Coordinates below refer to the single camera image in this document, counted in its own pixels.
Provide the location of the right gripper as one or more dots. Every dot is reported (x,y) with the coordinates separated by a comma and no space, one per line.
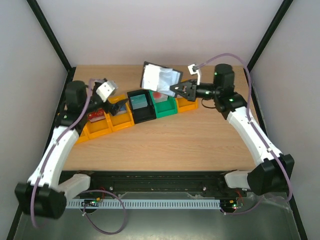
(190,90)

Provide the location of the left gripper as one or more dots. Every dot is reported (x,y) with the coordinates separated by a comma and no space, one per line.
(109,109)

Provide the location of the black leather card holder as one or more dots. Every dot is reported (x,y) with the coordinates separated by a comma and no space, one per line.
(158,78)

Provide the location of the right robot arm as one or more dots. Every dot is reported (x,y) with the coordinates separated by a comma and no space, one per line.
(272,168)

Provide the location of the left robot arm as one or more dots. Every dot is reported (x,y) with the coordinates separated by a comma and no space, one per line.
(43,195)

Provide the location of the blue card stack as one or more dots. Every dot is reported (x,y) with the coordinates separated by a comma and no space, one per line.
(122,110)

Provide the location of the teal card stack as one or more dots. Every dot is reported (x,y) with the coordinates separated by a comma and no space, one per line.
(138,101)

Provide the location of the red circle card stack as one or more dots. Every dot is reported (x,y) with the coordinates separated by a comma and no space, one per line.
(159,97)

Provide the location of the right yellow bin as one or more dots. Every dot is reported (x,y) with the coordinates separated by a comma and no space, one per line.
(183,105)

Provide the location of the green bin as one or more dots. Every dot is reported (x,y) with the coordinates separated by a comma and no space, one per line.
(164,108)

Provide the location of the black bin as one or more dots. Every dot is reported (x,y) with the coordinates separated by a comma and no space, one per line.
(143,114)

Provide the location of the far left yellow bin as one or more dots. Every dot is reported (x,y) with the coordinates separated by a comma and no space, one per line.
(93,130)

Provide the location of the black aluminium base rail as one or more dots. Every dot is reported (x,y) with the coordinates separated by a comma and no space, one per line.
(205,183)

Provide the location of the white slotted cable duct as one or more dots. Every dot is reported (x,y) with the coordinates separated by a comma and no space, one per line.
(146,204)

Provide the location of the left frame post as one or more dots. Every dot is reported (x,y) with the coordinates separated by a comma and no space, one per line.
(41,18)

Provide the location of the frame post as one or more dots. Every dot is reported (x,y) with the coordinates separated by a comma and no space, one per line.
(41,18)
(276,20)

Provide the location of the right frame post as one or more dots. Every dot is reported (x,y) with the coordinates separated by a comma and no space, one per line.
(276,20)

